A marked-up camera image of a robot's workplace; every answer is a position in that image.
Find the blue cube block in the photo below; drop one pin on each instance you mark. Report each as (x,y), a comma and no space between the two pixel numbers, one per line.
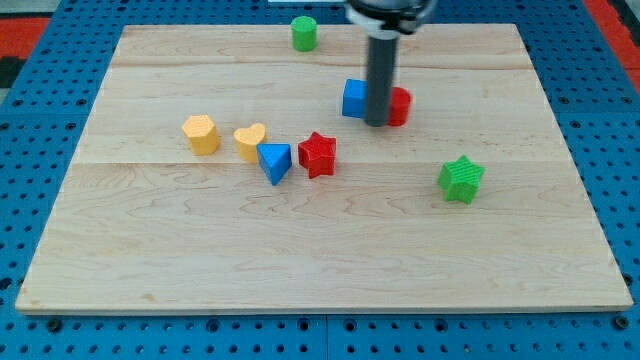
(354,98)

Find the red star block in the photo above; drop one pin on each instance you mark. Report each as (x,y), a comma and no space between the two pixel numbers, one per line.
(317,155)

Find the blue triangle block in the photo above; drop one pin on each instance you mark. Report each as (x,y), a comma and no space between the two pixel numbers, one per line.
(275,160)

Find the yellow heart block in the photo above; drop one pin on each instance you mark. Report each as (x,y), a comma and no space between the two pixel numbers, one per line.
(247,139)

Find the light wooden board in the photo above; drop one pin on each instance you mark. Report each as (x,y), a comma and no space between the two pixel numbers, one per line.
(142,225)

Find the red cylinder block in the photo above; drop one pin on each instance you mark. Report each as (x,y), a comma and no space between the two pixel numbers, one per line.
(401,100)

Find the yellow hexagon block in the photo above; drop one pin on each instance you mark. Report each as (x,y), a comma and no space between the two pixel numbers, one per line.
(202,134)

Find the green star block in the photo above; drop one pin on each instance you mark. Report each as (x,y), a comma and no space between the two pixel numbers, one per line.
(460,180)

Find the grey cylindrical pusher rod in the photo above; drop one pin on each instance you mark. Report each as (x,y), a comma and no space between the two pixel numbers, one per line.
(380,68)

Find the green cylinder block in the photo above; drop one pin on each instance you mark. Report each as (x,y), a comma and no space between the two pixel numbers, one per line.
(304,33)

